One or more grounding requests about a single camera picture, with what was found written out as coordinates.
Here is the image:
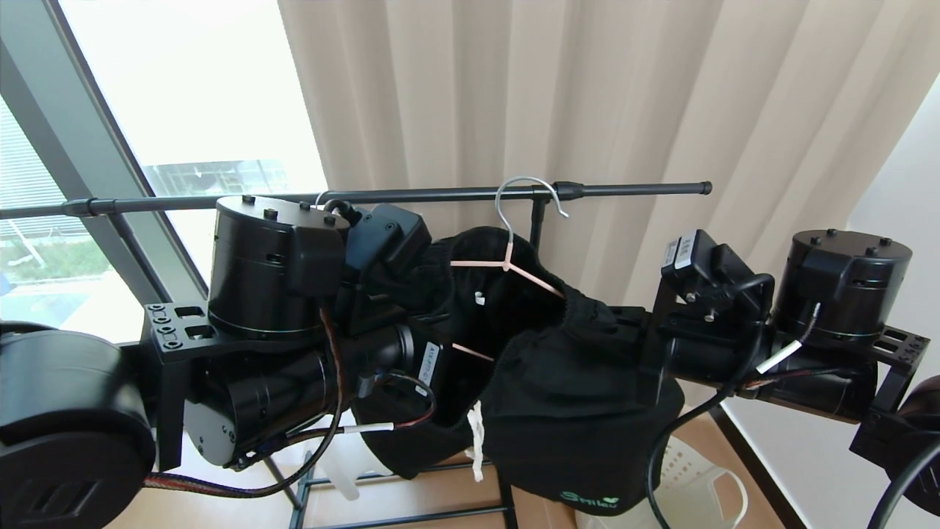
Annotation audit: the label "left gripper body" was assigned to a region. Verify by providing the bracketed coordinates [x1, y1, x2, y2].
[339, 323, 444, 404]

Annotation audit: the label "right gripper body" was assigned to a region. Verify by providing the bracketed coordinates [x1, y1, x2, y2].
[643, 322, 773, 392]

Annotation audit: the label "white printed t-shirt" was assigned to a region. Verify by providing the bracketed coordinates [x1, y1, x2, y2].
[315, 433, 391, 502]

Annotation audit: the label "black shorts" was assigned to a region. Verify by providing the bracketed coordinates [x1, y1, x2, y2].
[350, 226, 686, 518]

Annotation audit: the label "white laundry basket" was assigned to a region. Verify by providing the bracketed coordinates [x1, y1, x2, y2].
[576, 433, 749, 529]

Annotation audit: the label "black clothes rack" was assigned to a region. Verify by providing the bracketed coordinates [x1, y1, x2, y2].
[0, 180, 714, 529]

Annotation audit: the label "beige curtain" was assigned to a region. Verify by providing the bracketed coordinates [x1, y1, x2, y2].
[277, 0, 940, 436]

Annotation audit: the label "window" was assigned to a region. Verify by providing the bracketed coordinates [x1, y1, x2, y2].
[0, 0, 328, 347]

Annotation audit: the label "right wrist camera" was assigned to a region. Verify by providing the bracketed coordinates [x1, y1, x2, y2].
[649, 228, 776, 347]

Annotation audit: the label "black cable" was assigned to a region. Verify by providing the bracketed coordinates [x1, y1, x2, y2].
[646, 273, 940, 529]
[142, 308, 347, 503]

